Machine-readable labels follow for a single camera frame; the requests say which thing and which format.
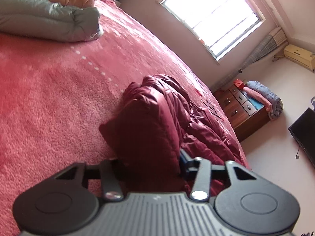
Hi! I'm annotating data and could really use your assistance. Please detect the dark red down jacket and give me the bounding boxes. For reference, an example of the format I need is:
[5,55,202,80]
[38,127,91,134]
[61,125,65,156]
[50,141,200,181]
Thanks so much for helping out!
[98,74,252,199]

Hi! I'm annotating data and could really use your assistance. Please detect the flat blue box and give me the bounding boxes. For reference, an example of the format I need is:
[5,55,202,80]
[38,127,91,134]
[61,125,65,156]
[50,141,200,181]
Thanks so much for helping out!
[242,96,265,116]

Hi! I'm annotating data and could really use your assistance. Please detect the folded pink blanket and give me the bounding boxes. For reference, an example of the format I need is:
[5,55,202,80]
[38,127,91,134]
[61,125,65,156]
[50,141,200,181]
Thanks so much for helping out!
[242,87,271,112]

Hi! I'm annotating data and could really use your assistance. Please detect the red box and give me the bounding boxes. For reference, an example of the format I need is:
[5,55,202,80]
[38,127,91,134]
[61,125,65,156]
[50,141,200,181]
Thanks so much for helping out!
[233,79,248,89]

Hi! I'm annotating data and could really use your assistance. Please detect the folded blankets on dresser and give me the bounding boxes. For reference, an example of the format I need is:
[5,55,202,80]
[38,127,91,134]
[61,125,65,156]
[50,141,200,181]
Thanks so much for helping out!
[246,81,284,120]

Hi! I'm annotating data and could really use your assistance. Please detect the bright window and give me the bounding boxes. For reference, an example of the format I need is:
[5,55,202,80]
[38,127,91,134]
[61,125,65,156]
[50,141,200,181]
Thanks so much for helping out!
[160,0,267,61]

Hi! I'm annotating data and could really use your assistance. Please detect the grey down jacket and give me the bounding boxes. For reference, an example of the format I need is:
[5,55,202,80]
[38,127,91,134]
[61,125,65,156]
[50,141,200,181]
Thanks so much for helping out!
[0,0,104,42]

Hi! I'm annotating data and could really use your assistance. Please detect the white air conditioner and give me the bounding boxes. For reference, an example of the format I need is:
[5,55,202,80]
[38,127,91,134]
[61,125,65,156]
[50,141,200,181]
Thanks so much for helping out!
[283,44,315,72]

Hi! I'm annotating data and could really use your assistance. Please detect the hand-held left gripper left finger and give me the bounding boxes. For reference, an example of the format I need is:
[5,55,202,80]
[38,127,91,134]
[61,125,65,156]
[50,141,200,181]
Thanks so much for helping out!
[53,159,125,200]

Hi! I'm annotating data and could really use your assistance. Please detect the pink printed blanket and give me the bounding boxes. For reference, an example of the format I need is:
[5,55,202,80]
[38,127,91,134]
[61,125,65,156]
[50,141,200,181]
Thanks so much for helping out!
[0,0,253,236]

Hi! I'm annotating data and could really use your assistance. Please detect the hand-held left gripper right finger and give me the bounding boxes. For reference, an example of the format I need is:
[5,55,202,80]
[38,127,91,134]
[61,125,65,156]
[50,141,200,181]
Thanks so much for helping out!
[178,148,258,200]

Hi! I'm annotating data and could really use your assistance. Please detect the brown wooden cabinet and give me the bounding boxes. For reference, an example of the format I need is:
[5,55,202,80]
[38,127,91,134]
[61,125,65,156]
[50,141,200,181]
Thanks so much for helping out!
[214,84,271,143]

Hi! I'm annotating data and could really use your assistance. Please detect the grey checked curtain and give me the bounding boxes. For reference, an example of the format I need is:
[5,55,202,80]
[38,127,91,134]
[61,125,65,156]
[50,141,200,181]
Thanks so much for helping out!
[211,27,288,92]

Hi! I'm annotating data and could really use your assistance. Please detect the black wall television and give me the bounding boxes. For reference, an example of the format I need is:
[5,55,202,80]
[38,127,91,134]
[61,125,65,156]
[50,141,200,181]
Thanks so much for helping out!
[288,107,315,169]

